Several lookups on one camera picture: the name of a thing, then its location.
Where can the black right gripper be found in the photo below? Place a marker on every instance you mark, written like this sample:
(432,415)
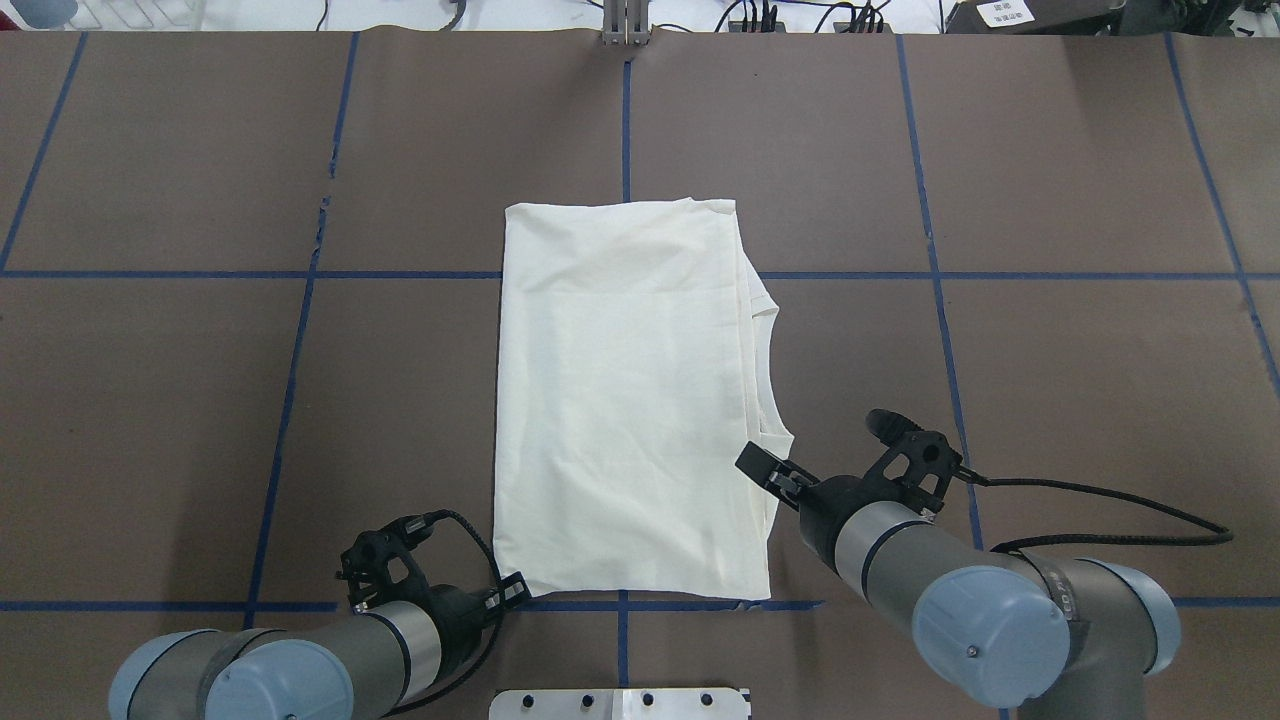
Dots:
(822,502)

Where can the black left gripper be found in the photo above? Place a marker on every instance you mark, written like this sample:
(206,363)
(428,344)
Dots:
(461,608)

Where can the cream long-sleeve cat shirt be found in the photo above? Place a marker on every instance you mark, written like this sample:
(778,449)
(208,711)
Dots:
(634,366)

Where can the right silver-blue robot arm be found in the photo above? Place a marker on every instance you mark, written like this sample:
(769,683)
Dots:
(1048,638)

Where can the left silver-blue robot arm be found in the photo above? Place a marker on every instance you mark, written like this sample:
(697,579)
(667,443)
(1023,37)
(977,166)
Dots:
(387,657)

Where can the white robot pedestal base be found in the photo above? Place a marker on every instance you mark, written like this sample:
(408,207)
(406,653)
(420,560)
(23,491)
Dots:
(623,703)

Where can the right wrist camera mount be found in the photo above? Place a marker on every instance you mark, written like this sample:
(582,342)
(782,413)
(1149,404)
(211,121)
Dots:
(917,465)

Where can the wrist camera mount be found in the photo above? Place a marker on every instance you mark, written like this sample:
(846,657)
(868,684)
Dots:
(917,465)
(379,567)

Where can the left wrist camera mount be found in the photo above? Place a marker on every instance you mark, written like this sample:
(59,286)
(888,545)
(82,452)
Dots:
(379,567)

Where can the aluminium frame post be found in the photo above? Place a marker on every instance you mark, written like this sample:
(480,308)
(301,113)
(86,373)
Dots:
(625,22)

